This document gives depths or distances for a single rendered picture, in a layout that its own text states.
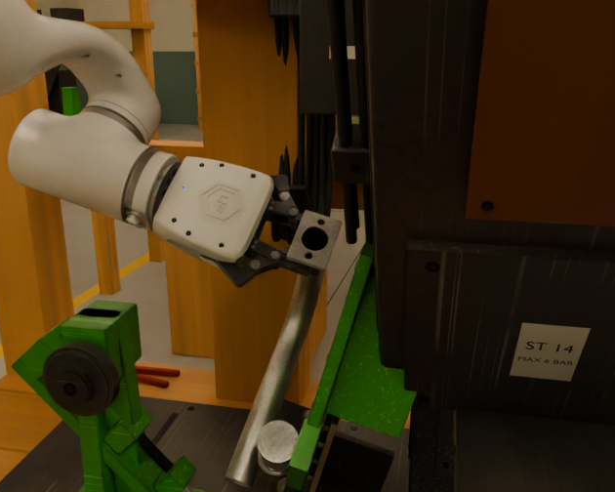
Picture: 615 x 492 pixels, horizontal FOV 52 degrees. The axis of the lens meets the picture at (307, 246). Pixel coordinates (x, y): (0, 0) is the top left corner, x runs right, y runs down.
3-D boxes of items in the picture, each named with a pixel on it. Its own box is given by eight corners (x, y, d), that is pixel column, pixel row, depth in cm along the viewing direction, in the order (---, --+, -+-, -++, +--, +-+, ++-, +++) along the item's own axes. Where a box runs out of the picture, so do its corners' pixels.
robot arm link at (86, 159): (166, 173, 72) (128, 237, 68) (61, 135, 73) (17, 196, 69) (159, 125, 65) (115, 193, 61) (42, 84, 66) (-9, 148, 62)
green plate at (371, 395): (381, 492, 57) (461, 286, 49) (294, 460, 58) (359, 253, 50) (392, 420, 67) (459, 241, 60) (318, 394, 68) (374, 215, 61)
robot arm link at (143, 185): (112, 204, 61) (142, 215, 60) (153, 132, 64) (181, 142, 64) (129, 239, 68) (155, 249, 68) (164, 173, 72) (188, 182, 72)
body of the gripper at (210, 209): (132, 218, 61) (240, 258, 60) (177, 134, 65) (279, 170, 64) (144, 248, 68) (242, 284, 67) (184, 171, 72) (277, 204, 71)
